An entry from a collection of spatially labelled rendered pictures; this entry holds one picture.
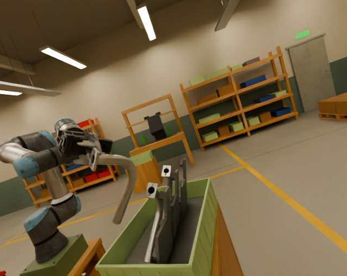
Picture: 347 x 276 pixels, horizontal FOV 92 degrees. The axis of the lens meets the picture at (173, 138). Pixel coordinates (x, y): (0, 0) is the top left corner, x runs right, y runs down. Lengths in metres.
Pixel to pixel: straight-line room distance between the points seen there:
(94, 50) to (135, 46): 1.35
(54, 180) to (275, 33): 6.76
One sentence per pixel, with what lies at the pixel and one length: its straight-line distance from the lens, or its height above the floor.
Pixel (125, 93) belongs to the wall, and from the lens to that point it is 6.12.
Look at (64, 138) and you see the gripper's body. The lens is 0.59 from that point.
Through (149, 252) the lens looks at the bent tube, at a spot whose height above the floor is 0.97.
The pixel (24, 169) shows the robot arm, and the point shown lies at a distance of 0.75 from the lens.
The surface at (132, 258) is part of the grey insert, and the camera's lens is 1.00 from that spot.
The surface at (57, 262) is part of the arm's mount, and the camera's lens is 1.16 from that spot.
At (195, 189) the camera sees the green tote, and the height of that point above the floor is 0.90.
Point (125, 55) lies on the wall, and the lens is 6.34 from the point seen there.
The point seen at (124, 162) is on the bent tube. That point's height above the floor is 1.33.
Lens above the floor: 1.42
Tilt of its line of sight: 8 degrees down
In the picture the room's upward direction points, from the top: 20 degrees counter-clockwise
